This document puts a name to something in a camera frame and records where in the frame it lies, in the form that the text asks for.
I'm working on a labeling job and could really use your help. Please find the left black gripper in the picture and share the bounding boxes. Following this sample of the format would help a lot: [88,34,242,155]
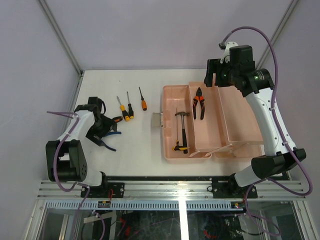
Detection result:
[86,114,117,146]

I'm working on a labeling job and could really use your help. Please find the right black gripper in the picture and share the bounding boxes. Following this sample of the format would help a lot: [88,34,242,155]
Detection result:
[203,58,238,88]

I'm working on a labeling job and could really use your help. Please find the orange black pliers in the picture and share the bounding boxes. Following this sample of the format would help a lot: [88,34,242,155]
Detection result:
[192,86,206,121]

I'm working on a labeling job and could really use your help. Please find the pink plastic tool box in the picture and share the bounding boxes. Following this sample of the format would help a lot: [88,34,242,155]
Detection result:
[152,81,263,164]

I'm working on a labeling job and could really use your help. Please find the claw hammer black handle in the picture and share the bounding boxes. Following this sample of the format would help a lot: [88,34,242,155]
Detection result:
[177,111,190,154]

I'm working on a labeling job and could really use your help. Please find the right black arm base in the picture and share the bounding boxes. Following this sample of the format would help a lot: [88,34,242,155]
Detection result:
[211,173,249,199]

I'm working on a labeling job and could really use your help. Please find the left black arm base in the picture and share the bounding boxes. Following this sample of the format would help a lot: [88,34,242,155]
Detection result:
[88,174,125,199]

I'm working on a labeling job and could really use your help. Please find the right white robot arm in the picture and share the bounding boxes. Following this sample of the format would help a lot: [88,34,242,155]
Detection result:
[204,42,307,198]

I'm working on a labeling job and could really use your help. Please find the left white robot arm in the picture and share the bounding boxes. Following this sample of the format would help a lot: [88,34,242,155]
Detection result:
[45,96,124,198]

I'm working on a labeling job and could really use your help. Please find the long black orange screwdriver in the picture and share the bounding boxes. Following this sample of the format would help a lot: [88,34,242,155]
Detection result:
[112,116,124,123]

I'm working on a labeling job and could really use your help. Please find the blue handled cutting pliers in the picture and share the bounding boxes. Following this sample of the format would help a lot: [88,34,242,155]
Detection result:
[100,131,122,152]

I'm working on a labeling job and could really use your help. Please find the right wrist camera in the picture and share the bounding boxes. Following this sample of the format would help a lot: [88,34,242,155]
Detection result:
[219,41,238,64]

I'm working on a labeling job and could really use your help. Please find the orange handled black screwdriver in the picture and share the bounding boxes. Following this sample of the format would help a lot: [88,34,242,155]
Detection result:
[139,87,148,111]

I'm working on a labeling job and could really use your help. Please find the slotted cable duct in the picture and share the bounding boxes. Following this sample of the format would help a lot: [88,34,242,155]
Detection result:
[46,200,245,212]

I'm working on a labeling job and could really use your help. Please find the aluminium mounting rail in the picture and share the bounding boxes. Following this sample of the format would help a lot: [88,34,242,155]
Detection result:
[36,180,307,202]

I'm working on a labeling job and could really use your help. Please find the right aluminium frame post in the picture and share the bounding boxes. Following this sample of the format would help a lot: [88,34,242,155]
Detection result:
[256,0,301,68]

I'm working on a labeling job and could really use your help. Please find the aluminium frame post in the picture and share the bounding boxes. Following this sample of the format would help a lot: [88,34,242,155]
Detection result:
[37,0,83,76]
[256,0,301,68]

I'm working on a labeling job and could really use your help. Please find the left aluminium frame post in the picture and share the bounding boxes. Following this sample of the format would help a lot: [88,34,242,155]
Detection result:
[37,0,83,76]

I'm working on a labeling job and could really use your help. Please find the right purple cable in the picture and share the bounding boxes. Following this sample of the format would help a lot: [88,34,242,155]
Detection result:
[218,25,314,236]

